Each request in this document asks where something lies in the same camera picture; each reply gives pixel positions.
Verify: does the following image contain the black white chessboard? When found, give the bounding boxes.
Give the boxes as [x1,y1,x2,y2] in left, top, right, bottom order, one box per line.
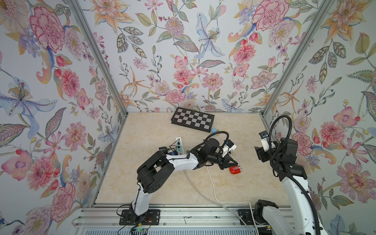
[171,108,214,133]

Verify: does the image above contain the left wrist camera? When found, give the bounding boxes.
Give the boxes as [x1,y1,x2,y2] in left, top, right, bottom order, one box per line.
[222,140,237,158]

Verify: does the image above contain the red electric shaver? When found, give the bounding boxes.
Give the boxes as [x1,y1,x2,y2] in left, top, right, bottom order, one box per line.
[229,166,242,175]

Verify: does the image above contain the teal charger on white strip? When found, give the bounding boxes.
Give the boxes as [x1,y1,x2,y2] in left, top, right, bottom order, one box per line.
[177,139,184,152]

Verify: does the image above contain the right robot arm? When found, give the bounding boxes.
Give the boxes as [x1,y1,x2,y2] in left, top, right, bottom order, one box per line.
[253,137,328,235]

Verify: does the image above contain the aluminium corner post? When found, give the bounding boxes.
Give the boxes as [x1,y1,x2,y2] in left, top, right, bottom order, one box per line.
[66,0,128,117]
[260,0,332,119]

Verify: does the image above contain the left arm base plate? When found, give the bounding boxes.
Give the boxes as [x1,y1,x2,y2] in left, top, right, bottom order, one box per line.
[119,209,161,226]

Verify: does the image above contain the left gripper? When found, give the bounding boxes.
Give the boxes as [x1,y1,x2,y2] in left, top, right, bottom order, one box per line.
[205,152,238,168]

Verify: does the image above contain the white power strip cord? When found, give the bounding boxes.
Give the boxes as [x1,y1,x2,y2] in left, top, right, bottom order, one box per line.
[206,166,260,235]

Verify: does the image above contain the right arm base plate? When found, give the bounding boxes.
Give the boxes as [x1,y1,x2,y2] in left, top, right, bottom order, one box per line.
[238,209,266,225]

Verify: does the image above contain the left aluminium corner post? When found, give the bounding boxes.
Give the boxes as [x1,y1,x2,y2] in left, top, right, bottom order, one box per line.
[66,0,128,117]

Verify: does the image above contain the grey power strip cord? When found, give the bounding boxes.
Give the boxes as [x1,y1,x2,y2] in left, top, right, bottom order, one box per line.
[183,169,256,235]

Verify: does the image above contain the white power strip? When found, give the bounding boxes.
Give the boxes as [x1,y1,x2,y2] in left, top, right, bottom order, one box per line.
[176,137,185,155]

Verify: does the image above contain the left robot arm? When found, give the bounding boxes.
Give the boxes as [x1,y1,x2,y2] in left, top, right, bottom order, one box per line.
[131,138,238,216]

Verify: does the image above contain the right aluminium corner post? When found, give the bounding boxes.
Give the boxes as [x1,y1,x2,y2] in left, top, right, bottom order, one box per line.
[260,0,332,119]

